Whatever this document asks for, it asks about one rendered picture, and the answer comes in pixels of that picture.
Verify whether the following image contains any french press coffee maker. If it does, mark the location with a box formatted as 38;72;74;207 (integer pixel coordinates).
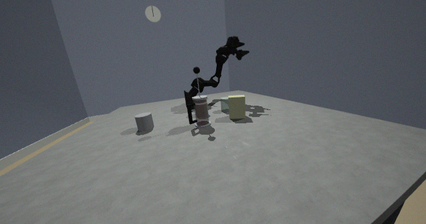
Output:
186;66;211;128

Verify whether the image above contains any olive green rectangular block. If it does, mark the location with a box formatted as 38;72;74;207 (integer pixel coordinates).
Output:
228;95;246;119

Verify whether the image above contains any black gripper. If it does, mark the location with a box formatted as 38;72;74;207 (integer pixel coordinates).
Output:
224;36;249;60

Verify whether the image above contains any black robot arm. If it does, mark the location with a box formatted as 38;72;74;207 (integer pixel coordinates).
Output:
188;45;229;97

